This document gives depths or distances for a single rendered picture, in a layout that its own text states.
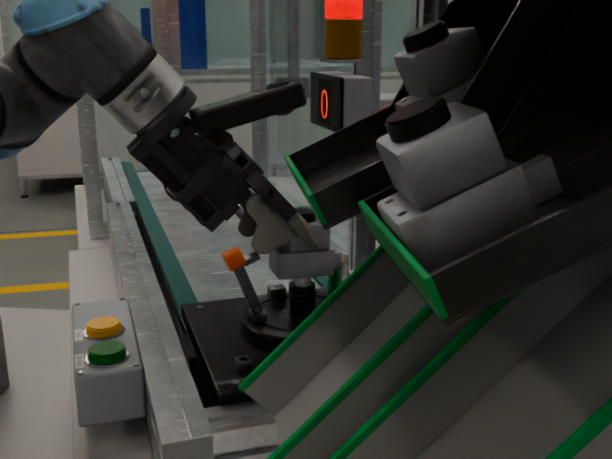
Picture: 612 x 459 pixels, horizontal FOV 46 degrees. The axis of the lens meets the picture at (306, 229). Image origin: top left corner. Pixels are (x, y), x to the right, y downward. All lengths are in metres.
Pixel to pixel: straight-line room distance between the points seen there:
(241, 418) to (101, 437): 0.23
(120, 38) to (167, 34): 1.10
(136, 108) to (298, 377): 0.29
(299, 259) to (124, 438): 0.28
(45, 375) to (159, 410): 0.35
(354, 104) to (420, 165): 0.60
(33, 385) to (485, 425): 0.68
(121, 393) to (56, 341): 0.34
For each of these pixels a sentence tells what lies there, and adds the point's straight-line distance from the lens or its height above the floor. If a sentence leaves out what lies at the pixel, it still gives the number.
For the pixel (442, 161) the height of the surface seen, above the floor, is 1.25.
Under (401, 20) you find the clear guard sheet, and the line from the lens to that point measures 2.26.
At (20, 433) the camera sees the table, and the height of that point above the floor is 0.86.
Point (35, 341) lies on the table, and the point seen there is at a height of 0.86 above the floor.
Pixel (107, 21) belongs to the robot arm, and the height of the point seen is 1.31.
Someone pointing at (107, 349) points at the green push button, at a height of 0.97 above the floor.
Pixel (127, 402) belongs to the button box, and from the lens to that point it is 0.80.
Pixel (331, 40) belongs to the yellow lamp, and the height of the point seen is 1.28.
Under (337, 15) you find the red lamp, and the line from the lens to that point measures 0.95.
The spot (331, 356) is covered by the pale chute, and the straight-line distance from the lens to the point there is 0.60.
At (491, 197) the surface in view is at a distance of 0.34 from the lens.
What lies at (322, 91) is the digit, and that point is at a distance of 0.98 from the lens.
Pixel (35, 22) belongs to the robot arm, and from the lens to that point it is 0.69.
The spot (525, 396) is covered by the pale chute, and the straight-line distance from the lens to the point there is 0.45.
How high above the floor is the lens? 1.31
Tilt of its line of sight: 16 degrees down
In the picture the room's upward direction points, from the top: straight up
